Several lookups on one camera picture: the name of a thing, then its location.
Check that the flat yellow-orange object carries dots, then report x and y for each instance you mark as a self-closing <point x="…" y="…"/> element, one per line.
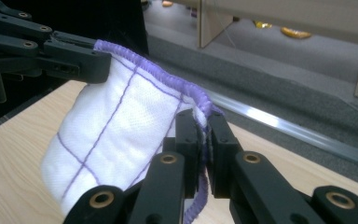
<point x="296" y="33"/>

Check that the small purple object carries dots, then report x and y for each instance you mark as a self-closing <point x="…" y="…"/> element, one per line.
<point x="194" y="12"/>

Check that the dark curtain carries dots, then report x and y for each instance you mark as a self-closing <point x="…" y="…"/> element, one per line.
<point x="105" y="18"/>

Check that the small yellow object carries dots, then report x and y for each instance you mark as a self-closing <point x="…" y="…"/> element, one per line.
<point x="262" y="25"/>

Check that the white cloth with purple grid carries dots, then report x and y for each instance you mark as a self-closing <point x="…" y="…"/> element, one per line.
<point x="121" y="118"/>

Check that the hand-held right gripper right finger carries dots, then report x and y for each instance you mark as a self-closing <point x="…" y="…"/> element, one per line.
<point x="221" y="146"/>

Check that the beige wooden furniture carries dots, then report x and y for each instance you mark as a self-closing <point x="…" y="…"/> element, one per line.
<point x="292" y="12"/>

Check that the small orange object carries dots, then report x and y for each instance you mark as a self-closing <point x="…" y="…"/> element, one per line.
<point x="167" y="3"/>

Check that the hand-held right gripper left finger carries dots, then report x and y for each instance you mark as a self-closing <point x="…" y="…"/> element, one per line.
<point x="189" y="133"/>

